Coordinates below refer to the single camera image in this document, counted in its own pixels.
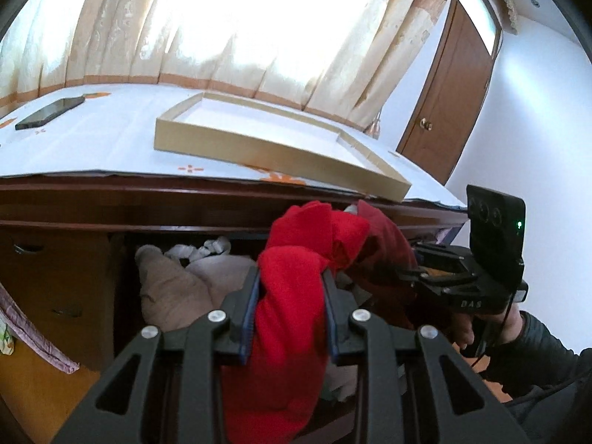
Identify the dark red underwear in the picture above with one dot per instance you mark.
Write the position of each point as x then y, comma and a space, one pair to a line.
374, 273

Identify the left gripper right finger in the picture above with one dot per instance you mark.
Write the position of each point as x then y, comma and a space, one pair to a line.
347, 338

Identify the shallow cardboard box tray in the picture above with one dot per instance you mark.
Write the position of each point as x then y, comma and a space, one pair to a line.
244, 131

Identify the person right hand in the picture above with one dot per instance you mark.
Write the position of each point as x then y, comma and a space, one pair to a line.
475, 333

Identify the black smartphone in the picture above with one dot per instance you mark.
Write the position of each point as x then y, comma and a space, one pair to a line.
49, 112

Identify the white persimmon print table cover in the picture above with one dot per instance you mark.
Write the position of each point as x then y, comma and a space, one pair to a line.
113, 132

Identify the person right forearm dark sleeve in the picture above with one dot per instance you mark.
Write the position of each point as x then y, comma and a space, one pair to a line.
549, 384

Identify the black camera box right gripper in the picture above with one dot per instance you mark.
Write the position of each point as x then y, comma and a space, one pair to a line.
497, 233

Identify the orange cream patterned curtain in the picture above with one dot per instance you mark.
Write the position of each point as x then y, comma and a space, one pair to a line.
339, 59

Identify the beige pink dotted underwear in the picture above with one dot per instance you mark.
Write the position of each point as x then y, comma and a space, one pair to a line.
185, 286

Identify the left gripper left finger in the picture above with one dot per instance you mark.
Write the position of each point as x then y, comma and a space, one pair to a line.
235, 346

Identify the pink striped hanging cloth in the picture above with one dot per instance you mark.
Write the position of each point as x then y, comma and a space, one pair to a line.
19, 324

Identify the bright red underwear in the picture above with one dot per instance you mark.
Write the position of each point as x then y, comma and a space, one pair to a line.
272, 397

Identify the open wooden drawer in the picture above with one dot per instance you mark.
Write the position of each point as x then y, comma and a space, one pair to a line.
208, 309

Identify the brown wooden door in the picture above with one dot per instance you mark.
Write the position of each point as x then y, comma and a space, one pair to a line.
455, 89

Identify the brass door knob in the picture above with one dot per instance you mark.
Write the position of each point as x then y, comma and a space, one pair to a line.
425, 124

